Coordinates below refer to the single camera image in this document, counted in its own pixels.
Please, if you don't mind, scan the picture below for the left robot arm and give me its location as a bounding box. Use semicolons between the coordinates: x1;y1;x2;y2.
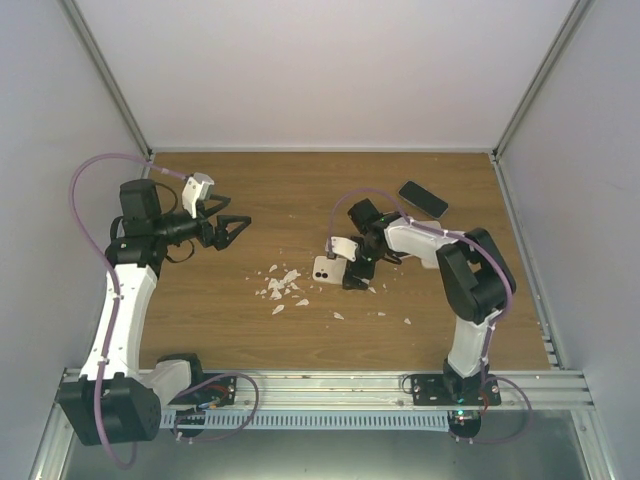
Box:
56;173;251;446

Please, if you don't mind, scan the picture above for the aluminium front rail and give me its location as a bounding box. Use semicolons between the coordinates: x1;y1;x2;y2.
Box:
54;368;596;414

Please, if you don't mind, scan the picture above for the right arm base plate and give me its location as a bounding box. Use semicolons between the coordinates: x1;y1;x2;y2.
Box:
401;373;502;407

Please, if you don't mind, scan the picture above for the white debris pile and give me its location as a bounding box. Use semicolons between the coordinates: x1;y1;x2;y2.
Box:
242;263;312;317

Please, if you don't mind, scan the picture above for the slotted cable duct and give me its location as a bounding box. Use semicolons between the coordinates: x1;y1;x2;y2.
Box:
178;409;449;433

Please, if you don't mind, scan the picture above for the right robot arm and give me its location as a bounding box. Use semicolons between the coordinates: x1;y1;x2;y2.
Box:
342;199;516;405

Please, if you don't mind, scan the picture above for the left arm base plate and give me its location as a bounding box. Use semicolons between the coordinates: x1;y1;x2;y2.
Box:
169;372;238;409

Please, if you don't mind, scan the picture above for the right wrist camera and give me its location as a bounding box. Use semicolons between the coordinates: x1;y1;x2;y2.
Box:
326;236;359;262

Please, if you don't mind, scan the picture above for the bare black phone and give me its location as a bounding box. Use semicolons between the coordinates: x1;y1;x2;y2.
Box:
398;181;449;219

